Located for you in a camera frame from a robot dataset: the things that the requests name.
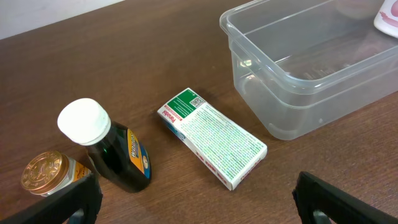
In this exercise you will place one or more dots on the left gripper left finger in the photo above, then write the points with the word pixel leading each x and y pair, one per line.
pixel 79 202

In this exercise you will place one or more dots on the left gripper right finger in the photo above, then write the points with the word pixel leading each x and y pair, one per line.
pixel 320 202

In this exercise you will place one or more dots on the gold lid small jar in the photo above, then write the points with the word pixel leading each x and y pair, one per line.
pixel 50 172

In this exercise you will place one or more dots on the dark syrup bottle white cap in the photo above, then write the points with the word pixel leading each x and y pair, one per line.
pixel 113 149

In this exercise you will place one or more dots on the white green medicine box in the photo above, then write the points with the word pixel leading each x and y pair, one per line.
pixel 229 151

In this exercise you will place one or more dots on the white squeeze bottle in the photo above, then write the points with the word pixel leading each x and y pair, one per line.
pixel 386 18

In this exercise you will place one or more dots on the clear plastic container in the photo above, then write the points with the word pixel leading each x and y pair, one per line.
pixel 301 64

